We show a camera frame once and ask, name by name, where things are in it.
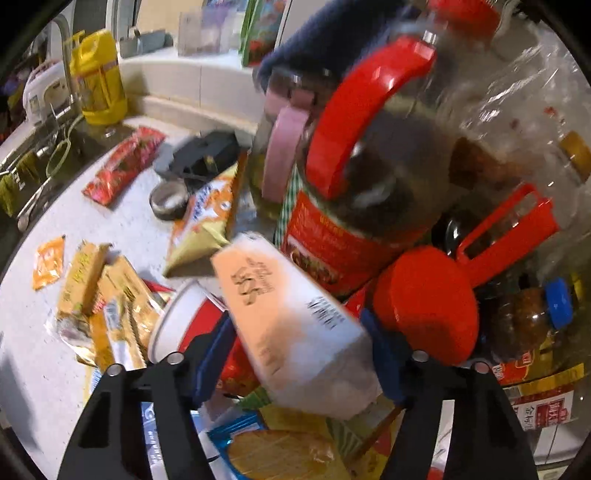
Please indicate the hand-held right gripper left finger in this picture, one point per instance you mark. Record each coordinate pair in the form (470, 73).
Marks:
(212, 355)

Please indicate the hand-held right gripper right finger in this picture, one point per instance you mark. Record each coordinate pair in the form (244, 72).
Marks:
(385, 364)

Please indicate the red paper cup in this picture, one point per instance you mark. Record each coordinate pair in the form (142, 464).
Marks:
(184, 318)

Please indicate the large red lid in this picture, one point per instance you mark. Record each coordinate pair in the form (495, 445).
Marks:
(425, 304)

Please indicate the blue and white packet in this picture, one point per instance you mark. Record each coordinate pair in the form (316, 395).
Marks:
(235, 429)

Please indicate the yellow snack packet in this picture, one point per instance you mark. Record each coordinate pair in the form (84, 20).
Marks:
(85, 279)
(122, 314)

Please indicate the yellow chip packet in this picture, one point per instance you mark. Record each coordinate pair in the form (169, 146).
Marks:
(281, 454)

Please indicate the orange triangular snack packet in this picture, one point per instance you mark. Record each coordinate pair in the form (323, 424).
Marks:
(203, 217)

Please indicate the blue cap jar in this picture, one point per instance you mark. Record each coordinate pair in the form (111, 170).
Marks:
(531, 318)

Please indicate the round metal tin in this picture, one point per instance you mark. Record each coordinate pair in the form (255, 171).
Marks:
(168, 198)

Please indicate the small orange sachet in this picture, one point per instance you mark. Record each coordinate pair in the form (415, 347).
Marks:
(48, 261)

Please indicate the black box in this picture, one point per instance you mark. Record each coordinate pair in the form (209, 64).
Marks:
(203, 150)

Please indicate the red snack packet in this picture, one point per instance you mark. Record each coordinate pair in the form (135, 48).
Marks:
(124, 166)

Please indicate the green strainer cup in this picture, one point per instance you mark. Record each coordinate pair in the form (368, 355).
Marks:
(57, 157)

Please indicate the steel sink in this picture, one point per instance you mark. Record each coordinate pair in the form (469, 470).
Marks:
(27, 175)

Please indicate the green scrub pad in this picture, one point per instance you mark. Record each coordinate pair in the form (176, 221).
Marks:
(11, 189)

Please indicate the yellow detergent bottle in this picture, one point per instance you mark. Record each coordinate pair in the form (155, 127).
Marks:
(99, 78)

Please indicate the clear plastic bottle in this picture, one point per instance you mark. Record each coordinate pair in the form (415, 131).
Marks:
(531, 92)

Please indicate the white rice cooker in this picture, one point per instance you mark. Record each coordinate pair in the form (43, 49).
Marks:
(39, 94)

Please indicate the steel faucet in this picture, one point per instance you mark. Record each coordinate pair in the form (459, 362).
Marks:
(64, 64)

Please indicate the green printed bag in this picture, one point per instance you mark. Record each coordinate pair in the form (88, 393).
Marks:
(261, 32)

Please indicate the blue hanging cloth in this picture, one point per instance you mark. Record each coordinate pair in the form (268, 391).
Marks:
(323, 32)

